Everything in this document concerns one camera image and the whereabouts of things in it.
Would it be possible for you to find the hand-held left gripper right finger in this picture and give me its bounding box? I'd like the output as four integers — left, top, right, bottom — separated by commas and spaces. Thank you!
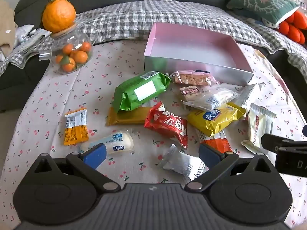
184, 143, 274, 192

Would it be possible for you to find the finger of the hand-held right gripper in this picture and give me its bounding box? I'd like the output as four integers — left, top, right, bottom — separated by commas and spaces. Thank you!
261, 133, 289, 153

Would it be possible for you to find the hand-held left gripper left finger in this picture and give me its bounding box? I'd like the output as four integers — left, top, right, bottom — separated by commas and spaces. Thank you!
34, 143, 120, 192

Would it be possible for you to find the cream snack packet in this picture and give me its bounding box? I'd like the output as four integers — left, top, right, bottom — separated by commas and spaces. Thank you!
241, 103, 277, 155

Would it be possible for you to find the white blue mochi packet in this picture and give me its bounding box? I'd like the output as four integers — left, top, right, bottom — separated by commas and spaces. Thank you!
80, 128, 136, 155

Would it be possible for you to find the orange white barcode snack packet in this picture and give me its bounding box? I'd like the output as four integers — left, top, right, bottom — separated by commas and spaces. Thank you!
64, 108, 90, 146

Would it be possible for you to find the yellow snack packet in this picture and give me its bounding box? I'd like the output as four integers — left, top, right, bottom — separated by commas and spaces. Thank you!
187, 103, 247, 137

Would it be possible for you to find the gold bar snack packet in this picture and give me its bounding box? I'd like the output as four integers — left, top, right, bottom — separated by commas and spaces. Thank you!
106, 105, 154, 127

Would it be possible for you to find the silver white snack packet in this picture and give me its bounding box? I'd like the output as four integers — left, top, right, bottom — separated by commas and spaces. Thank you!
239, 83, 264, 112

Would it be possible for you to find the red snack packet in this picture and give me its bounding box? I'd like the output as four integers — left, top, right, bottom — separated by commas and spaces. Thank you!
144, 102, 188, 149

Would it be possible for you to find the clear white pastry packet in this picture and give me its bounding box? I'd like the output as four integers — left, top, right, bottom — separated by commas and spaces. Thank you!
182, 87, 240, 112

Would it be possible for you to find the brown label clear snack packet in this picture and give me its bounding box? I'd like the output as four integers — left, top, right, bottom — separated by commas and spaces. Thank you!
179, 85, 204, 102

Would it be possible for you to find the green snack packet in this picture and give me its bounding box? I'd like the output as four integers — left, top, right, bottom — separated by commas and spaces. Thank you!
113, 71, 172, 113

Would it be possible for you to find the clear nut bar packet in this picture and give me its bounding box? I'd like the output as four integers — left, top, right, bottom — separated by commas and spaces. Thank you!
170, 70, 220, 87

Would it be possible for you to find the pink cardboard box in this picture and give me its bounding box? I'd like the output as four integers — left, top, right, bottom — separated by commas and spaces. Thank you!
143, 22, 255, 87

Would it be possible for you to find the cherry print tablecloth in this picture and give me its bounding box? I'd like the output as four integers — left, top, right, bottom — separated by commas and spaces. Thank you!
0, 39, 307, 230

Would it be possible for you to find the pile of small mandarins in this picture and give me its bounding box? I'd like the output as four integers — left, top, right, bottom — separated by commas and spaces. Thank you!
55, 42, 92, 73

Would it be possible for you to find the orange plush toy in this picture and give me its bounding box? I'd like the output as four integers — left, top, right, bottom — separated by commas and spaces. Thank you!
261, 11, 307, 45

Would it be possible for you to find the glass jar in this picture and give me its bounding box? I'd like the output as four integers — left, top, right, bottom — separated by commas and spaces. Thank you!
39, 20, 98, 75

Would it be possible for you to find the wooden jar lid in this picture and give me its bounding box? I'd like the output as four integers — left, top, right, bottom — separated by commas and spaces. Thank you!
50, 21, 78, 38

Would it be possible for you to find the green patterned cushion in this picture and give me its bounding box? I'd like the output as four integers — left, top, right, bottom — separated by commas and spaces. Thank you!
227, 0, 300, 27

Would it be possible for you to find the white paper wrapper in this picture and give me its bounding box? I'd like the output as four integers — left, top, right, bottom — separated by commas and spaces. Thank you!
16, 25, 52, 53

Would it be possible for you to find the grey checkered blanket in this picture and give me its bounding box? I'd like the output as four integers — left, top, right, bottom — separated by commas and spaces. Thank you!
0, 0, 307, 72

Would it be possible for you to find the large orange with leaves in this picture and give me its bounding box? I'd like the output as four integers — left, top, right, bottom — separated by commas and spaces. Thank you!
42, 0, 76, 33

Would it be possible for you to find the beige cloth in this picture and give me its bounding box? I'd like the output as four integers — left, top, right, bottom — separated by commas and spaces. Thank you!
0, 0, 17, 53

